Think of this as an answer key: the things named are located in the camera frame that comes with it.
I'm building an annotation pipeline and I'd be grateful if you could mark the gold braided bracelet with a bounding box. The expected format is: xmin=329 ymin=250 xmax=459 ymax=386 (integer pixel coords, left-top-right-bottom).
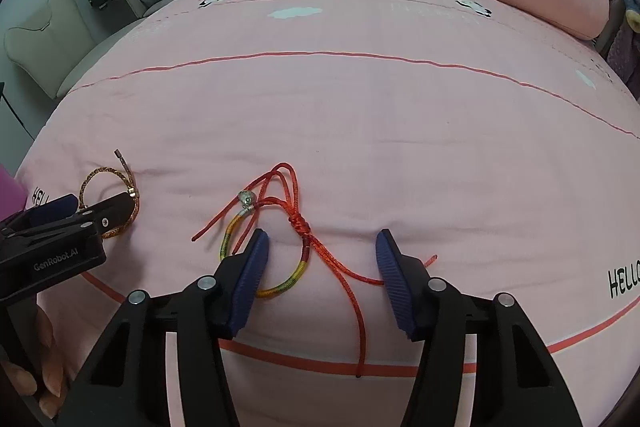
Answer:
xmin=77 ymin=148 xmax=141 ymax=241

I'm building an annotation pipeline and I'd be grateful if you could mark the red string bracelet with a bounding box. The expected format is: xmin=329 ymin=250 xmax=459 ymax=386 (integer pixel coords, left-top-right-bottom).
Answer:
xmin=191 ymin=161 xmax=440 ymax=379

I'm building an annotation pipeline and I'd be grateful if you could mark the person's left hand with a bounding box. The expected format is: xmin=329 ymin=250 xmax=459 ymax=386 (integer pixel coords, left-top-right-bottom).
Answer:
xmin=1 ymin=306 xmax=68 ymax=421

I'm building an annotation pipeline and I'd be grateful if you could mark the purple plastic bin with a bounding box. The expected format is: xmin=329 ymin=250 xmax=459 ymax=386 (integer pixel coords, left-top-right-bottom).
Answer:
xmin=0 ymin=166 xmax=27 ymax=220

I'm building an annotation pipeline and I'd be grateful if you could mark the beige lounge chair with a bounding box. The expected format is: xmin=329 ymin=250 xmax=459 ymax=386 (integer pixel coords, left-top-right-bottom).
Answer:
xmin=3 ymin=0 xmax=139 ymax=100

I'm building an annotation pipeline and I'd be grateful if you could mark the pink bed sheet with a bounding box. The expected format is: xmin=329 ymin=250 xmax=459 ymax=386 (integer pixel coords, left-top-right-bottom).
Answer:
xmin=17 ymin=0 xmax=639 ymax=426

